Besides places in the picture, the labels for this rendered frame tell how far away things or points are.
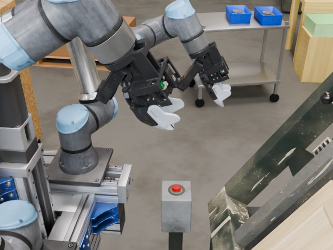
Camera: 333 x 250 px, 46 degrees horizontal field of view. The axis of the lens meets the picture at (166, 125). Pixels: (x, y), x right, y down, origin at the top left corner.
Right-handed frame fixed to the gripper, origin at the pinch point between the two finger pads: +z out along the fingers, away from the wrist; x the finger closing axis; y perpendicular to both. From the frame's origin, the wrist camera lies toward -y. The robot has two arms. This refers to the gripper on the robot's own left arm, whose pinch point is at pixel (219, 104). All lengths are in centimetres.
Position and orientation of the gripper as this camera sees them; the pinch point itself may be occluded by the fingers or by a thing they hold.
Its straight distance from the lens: 128.1
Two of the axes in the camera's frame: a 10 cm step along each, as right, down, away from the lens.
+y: 8.8, -3.4, -3.5
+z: 4.7, 7.8, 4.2
